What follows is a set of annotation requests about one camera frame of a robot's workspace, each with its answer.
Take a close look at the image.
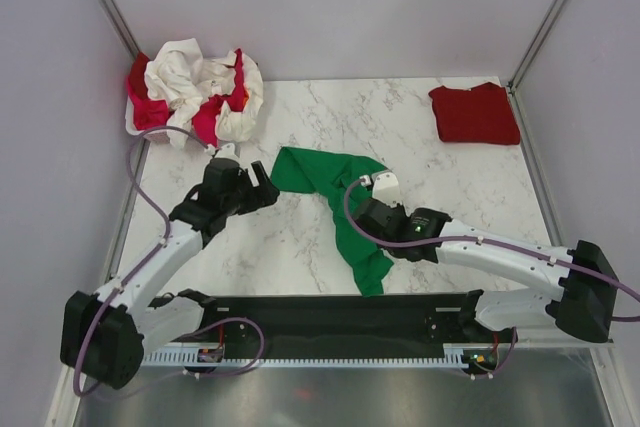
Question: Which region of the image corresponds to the white laundry basket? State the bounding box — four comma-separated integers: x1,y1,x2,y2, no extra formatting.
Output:
124,99,170,144

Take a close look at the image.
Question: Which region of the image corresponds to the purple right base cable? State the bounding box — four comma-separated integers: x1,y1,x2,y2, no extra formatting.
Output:
462,326,519,382

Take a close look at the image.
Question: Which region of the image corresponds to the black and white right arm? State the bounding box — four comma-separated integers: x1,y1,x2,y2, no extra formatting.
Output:
348,199,619,344

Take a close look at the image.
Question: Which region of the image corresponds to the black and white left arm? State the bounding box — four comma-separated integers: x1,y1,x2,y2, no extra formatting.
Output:
60,157,279,390

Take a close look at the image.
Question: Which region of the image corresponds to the crumpled white shirt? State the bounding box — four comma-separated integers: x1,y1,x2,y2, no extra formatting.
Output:
215,49,264,142
144,38,238,131

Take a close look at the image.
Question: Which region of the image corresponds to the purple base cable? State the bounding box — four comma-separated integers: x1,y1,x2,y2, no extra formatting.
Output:
182,316,271,382
462,326,519,382

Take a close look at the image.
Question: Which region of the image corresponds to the right aluminium frame post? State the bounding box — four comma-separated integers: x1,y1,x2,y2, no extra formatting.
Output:
507,0,570,93

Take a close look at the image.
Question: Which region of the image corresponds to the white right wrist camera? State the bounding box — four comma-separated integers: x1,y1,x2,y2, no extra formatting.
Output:
360,170,402,208

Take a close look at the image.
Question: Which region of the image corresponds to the folded dark red t shirt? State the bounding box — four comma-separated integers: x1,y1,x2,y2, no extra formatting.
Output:
429,82,521,146

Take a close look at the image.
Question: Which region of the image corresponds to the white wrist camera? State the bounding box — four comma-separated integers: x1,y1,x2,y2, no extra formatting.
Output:
360,170,402,208
205,143,240,163

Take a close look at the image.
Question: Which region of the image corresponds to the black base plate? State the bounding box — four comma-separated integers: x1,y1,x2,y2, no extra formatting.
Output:
201,293,512,353

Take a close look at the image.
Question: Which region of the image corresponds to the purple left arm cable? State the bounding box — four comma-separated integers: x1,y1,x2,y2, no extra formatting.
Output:
72,128,216,397

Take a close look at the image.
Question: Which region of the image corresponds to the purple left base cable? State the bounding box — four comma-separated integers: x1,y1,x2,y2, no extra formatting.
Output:
182,316,271,382

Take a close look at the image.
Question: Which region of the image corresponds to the aluminium front rail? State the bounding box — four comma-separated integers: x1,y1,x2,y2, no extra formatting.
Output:
517,327,614,348

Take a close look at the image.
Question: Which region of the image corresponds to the crumpled pink shirt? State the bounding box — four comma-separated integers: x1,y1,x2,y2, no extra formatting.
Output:
125,49,251,149

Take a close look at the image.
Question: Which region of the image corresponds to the white slotted cable duct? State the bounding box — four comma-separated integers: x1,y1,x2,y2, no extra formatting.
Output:
142,343,497,370

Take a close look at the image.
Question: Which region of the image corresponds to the crumpled red shirt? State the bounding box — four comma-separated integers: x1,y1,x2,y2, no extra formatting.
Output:
126,52,149,101

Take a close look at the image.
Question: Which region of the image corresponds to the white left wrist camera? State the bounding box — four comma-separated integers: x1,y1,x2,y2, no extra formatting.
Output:
205,143,240,163

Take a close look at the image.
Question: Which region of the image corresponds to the green t shirt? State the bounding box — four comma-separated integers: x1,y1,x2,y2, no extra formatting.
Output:
271,146,393,297

